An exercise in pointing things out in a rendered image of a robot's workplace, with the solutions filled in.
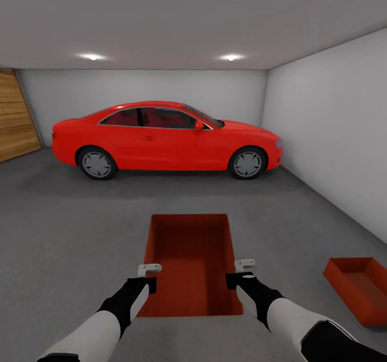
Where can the storage box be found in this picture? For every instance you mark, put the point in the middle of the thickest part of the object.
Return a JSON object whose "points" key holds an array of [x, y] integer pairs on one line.
{"points": [[196, 253], [350, 289]]}

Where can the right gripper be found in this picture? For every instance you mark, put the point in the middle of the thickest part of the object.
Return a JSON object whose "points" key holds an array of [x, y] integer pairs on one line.
{"points": [[231, 279]]}

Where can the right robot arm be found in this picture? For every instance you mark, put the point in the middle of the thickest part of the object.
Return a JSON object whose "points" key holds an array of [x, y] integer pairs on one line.
{"points": [[306, 336]]}

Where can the garage door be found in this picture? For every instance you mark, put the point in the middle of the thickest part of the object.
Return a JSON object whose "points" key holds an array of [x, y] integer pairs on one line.
{"points": [[18, 133]]}

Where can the car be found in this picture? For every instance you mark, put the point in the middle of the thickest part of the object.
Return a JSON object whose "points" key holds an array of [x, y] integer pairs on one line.
{"points": [[164, 136]]}

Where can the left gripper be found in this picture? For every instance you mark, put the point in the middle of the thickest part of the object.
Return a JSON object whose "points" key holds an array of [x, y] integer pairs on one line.
{"points": [[151, 283]]}

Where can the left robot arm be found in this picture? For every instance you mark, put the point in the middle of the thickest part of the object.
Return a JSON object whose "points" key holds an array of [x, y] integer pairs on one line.
{"points": [[96, 339]]}

